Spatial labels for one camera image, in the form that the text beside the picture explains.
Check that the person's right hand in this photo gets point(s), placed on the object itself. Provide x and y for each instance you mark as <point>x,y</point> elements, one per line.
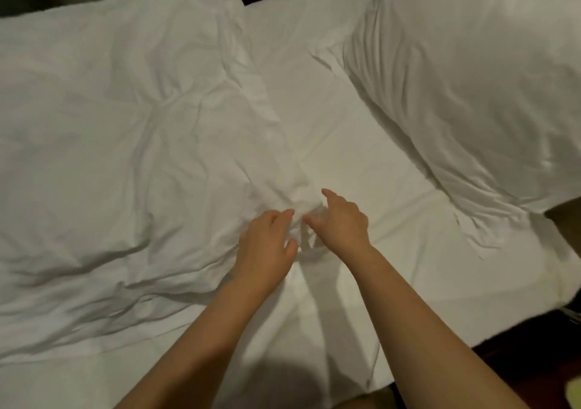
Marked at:
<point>343,227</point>

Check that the person's left hand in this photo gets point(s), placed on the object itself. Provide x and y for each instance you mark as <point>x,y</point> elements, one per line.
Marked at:
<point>265,252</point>

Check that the white bed sheet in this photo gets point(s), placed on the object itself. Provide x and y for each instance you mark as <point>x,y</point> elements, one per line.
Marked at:
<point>363,168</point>

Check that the white duvet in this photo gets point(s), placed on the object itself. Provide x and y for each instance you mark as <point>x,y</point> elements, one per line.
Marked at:
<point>118,141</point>

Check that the white pillow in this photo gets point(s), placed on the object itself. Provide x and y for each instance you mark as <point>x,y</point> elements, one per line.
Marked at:
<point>472,86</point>

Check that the person's left forearm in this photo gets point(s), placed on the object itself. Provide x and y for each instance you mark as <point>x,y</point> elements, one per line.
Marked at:
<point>200,350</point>

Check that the person's right forearm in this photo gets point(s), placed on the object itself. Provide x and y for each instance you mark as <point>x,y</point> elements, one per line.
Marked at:
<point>427,341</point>

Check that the beige padded headboard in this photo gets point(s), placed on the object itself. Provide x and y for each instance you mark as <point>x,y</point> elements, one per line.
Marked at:
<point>569,227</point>

